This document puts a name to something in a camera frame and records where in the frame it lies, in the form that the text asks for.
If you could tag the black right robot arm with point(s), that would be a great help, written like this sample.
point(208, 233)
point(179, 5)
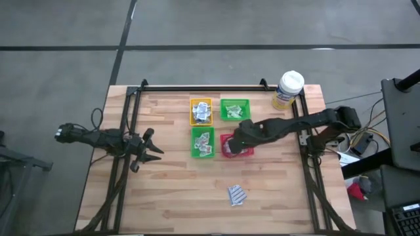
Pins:
point(302, 123)

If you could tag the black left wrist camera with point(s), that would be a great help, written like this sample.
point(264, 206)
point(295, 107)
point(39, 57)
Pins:
point(132, 145)

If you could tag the red plastic basket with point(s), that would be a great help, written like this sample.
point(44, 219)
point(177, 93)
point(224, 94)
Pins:
point(249, 153)

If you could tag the yellow plastic basket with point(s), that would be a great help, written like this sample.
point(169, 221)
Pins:
point(191, 111)

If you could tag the green plastic basket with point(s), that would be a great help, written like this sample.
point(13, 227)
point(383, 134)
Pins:
point(246, 103)
point(193, 131)

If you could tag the white paper sheet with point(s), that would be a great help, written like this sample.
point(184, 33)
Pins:
point(348, 159)

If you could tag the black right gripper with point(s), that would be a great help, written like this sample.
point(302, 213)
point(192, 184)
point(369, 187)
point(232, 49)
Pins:
point(254, 131)

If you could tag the white blue-striped bandage wrapper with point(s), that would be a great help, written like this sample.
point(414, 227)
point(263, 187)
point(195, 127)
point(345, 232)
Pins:
point(239, 198)
point(225, 147)
point(233, 190)

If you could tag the grey metal stand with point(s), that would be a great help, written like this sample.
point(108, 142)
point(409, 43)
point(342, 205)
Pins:
point(26, 160)

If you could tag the grey cloth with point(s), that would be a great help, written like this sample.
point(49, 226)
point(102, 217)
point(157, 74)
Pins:
point(369, 183)

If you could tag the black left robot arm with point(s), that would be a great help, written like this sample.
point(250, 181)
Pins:
point(98, 139)

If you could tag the black laptop keyboard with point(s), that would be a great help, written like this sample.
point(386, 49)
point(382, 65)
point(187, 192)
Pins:
point(407, 223)

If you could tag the black metal table frame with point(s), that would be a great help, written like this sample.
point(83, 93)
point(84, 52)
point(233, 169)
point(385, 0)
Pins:
point(203, 88)

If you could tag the Lysol wipes canister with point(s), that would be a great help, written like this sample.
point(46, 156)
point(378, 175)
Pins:
point(290, 83)

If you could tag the white blue alcohol wipe packet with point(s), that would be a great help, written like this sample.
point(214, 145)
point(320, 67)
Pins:
point(197, 116)
point(202, 121)
point(197, 108)
point(206, 115)
point(203, 107)

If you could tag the black power adapter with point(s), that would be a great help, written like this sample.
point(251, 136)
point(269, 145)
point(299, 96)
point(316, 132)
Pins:
point(361, 144)

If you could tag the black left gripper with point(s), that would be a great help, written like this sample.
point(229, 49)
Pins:
point(144, 144)

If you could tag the black pole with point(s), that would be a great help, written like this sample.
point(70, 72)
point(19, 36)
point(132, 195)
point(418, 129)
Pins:
point(408, 80)

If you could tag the red cloth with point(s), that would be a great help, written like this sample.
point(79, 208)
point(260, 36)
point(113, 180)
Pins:
point(356, 191)

